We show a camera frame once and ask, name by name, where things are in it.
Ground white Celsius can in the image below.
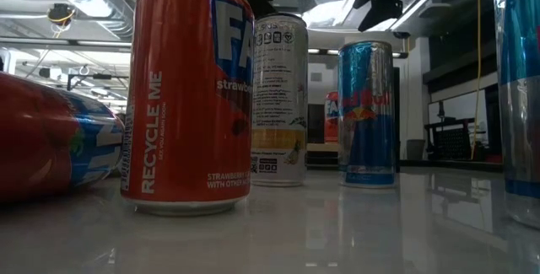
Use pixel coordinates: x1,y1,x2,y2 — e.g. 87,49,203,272
251,12,310,188

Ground red Fanta can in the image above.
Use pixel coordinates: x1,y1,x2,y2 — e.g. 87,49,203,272
323,91,341,143
0,71,127,203
120,0,256,218

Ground blue silver Red Bull can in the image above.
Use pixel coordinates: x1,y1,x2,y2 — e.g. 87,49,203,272
492,0,540,229
337,40,397,189

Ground grey bin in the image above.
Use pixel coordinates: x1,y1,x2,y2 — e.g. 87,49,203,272
405,138,427,162

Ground yellow cable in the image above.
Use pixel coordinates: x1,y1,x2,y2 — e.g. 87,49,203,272
470,0,483,161

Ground silver ventilation duct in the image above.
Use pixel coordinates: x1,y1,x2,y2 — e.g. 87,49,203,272
35,0,138,41

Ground wooden shelf black wire legs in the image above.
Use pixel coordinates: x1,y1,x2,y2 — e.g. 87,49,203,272
306,141,341,154

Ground black aluminium table frame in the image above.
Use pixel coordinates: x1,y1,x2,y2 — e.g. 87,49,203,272
400,158,505,173

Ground ceiling cable reel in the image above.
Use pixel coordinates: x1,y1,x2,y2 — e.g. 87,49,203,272
46,3,77,29

